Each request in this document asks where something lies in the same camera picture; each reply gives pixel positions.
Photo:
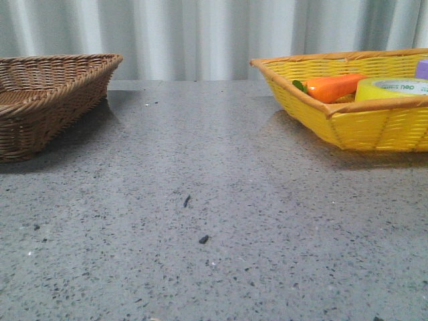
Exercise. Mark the purple cylindrical object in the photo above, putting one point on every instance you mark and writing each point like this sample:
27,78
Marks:
421,71

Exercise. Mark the white pleated curtain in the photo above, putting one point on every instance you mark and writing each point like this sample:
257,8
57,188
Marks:
207,40

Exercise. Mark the orange toy carrot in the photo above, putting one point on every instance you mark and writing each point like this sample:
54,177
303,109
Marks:
329,89

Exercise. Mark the yellow woven basket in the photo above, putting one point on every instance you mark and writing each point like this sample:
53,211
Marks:
388,124

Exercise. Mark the brown wicker basket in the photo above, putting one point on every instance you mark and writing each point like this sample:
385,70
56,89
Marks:
43,95

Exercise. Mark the yellow-green tape roll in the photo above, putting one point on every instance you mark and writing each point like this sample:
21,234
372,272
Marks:
382,88

